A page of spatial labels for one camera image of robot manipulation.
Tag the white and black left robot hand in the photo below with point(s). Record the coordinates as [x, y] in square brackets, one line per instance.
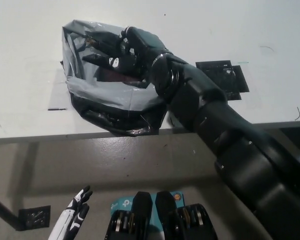
[70, 217]

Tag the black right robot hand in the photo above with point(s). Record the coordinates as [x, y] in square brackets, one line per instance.
[142, 47]

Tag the grey and black plastic bag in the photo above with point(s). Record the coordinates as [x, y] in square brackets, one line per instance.
[110, 97]

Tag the black table foot plate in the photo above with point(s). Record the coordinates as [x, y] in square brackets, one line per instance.
[35, 217]

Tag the pink crumpled item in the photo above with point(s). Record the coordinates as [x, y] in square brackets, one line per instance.
[112, 76]

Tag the teal router box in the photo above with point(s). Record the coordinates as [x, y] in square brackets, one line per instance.
[122, 203]

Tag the black table leg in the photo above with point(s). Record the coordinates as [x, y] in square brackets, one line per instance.
[2, 208]

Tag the grey translucent tape patch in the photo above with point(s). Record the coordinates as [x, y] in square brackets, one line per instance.
[58, 97]

